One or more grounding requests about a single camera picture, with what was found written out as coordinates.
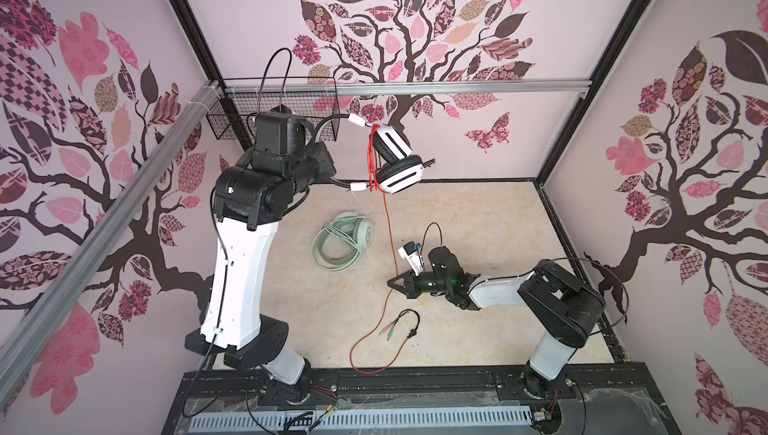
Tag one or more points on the aluminium rail back wall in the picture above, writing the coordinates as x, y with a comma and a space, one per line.
420, 87

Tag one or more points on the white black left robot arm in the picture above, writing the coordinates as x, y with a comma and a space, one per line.
270, 180

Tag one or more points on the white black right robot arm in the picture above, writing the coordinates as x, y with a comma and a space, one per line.
566, 306

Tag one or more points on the black wire basket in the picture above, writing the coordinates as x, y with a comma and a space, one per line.
233, 117

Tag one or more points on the white slotted cable duct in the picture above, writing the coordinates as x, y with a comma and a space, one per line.
357, 420

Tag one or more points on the mint green headphones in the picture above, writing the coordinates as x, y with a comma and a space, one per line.
351, 229

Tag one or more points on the aluminium rail left wall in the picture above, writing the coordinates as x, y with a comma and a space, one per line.
35, 330

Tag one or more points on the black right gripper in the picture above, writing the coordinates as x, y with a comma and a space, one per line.
409, 288

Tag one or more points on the white black headphones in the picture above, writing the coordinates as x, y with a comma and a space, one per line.
392, 165

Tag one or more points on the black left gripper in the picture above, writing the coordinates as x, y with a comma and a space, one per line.
325, 167

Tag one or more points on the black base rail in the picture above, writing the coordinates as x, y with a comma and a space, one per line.
332, 384

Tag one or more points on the aluminium rail wall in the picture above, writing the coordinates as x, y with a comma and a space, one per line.
35, 330
420, 87

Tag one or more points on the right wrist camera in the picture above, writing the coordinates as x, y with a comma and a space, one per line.
411, 253

